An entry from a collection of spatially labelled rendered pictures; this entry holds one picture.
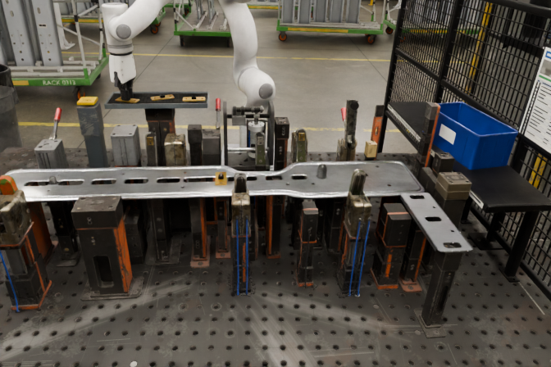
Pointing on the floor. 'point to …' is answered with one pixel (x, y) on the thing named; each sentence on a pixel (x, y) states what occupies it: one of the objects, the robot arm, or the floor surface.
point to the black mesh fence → (488, 239)
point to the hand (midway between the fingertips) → (126, 93)
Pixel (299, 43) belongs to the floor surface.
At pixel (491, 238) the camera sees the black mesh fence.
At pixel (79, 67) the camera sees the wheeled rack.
